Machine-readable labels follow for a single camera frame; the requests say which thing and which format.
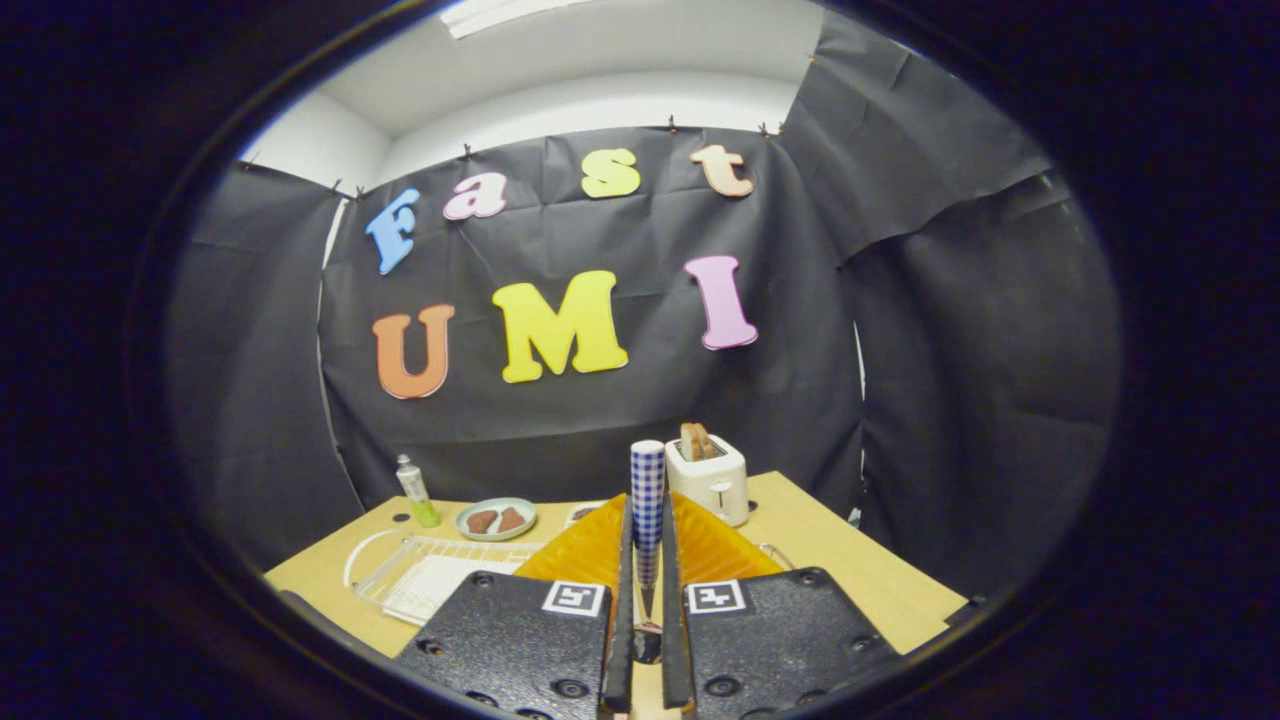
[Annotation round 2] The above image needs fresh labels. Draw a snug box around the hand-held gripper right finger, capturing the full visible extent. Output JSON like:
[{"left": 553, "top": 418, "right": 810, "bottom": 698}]
[{"left": 660, "top": 490, "right": 903, "bottom": 720}]

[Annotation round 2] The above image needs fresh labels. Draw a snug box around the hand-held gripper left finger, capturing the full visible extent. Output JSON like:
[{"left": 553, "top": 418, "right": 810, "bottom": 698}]
[{"left": 393, "top": 492, "right": 637, "bottom": 720}]

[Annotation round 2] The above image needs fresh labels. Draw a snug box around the white wire dish rack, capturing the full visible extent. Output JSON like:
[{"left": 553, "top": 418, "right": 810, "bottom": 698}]
[{"left": 343, "top": 528, "right": 547, "bottom": 629}]

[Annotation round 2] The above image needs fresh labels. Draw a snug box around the blue checked handle spoon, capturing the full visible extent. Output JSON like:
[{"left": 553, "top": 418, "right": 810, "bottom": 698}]
[{"left": 629, "top": 439, "right": 668, "bottom": 667}]

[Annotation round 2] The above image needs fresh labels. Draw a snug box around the light green plate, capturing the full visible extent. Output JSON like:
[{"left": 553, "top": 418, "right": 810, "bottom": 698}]
[{"left": 455, "top": 497, "right": 539, "bottom": 544}]

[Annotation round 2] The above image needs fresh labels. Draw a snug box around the white ribbed drip tray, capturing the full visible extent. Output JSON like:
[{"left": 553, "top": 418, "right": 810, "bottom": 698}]
[{"left": 380, "top": 553, "right": 527, "bottom": 627}]

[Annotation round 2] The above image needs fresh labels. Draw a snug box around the white toaster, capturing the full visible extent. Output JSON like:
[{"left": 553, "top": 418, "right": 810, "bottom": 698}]
[{"left": 665, "top": 433, "right": 751, "bottom": 529}]

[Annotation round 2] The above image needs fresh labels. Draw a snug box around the green drink bottle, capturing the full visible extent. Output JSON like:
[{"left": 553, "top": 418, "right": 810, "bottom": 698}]
[{"left": 395, "top": 454, "right": 443, "bottom": 530}]

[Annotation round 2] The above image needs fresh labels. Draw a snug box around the black backdrop cloth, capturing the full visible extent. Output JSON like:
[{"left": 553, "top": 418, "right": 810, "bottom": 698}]
[{"left": 165, "top": 10, "right": 1121, "bottom": 601}]

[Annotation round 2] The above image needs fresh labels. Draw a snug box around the ceiling light panel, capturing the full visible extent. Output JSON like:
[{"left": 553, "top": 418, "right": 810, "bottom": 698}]
[{"left": 440, "top": 0, "right": 601, "bottom": 40}]

